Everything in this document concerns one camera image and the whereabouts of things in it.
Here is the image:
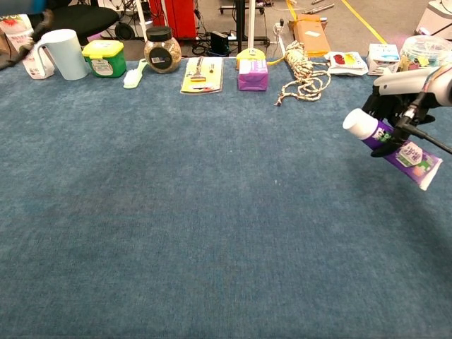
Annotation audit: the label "white upright pole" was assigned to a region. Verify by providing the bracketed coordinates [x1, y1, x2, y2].
[246, 0, 257, 50]

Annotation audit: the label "black box device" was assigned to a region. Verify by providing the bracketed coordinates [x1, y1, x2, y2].
[210, 30, 230, 57]

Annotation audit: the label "drink bottle yellow cap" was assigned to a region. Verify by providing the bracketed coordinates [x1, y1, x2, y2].
[0, 13, 57, 81]

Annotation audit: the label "black office chair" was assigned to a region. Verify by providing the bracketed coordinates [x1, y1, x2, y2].
[45, 0, 121, 46]

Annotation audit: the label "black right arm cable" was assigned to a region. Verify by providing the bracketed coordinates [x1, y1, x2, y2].
[393, 92, 452, 155]

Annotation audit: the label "white slanted frame leg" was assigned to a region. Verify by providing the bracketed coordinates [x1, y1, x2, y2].
[135, 0, 148, 33]

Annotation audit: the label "coiled beige patterned rope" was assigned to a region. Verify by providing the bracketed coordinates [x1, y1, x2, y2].
[274, 40, 332, 107]

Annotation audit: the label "clear tub of binder clips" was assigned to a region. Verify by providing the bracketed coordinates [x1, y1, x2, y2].
[398, 35, 452, 73]

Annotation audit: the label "light blue plastic pitcher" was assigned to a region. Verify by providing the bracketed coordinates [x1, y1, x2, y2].
[30, 28, 90, 81]

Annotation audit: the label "razor in yellow package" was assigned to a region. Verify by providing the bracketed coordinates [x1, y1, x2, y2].
[179, 56, 225, 95]

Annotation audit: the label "glass jar black lid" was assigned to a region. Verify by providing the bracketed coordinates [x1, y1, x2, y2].
[143, 25, 182, 74]

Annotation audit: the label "white blue milk carton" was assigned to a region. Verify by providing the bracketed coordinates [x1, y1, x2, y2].
[366, 43, 402, 76]

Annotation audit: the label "purple small carton box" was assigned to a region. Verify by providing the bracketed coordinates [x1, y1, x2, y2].
[237, 59, 269, 92]

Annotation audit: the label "white snack packet red yellow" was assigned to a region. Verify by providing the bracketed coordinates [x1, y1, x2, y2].
[323, 51, 370, 76]

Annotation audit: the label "mint green scrubbing brush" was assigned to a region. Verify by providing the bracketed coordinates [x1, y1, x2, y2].
[122, 58, 149, 90]

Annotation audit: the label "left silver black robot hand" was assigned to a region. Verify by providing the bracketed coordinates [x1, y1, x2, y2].
[0, 9, 54, 71]

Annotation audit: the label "green container yellow lid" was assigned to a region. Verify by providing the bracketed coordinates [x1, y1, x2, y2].
[81, 40, 127, 78]

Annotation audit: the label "yellow tape measure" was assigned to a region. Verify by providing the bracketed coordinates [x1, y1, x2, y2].
[235, 48, 283, 71]

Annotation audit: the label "purple white toothpaste tube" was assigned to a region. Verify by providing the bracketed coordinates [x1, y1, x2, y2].
[342, 107, 444, 191]

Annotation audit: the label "red cabinet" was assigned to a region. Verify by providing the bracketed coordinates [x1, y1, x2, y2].
[148, 0, 198, 40]

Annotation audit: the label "brown cardboard box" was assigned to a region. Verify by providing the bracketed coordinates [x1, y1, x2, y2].
[288, 13, 332, 58]

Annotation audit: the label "blue felt table mat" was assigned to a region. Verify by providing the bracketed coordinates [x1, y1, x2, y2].
[0, 56, 452, 339]

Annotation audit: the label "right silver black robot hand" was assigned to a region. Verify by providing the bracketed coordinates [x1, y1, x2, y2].
[362, 64, 448, 158]

